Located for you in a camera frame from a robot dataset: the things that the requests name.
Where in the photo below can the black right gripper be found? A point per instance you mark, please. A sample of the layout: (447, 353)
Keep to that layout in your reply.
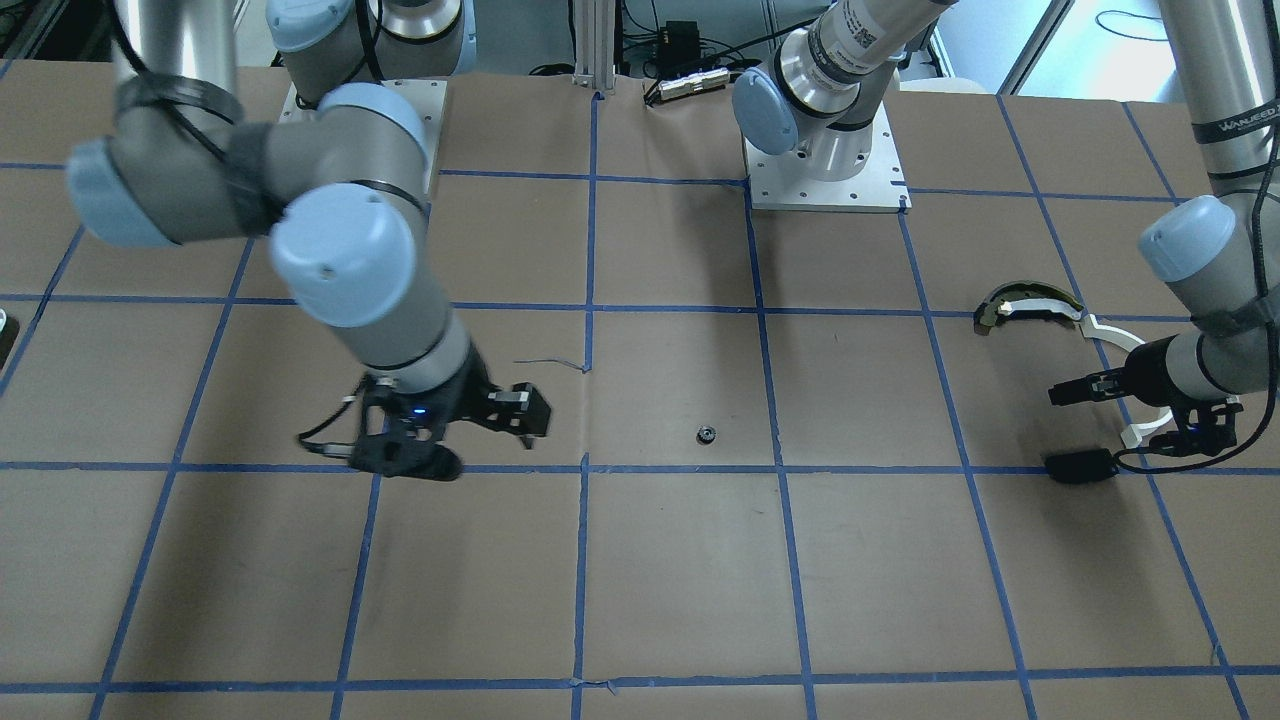
(466, 392)

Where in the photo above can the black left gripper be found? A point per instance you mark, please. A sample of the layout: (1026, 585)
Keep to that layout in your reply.
(1153, 369)

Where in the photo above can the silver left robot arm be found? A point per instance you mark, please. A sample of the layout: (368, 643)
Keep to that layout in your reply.
(1217, 252)

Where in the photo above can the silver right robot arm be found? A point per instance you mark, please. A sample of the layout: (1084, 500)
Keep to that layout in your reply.
(343, 200)

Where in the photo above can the small black rectangular box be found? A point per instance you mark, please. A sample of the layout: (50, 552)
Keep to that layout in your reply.
(1079, 467)

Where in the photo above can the olive green curved part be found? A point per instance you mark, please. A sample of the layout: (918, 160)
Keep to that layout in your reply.
(1026, 300)

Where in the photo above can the white power strip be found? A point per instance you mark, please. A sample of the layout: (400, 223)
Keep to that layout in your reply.
(693, 84)

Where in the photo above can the white curved plastic bracket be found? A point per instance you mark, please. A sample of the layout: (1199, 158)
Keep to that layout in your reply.
(1136, 434)

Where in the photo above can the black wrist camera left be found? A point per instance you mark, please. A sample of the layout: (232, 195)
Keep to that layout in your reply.
(1201, 428)

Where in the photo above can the aluminium frame post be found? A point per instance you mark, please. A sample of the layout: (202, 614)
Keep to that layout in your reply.
(596, 40)

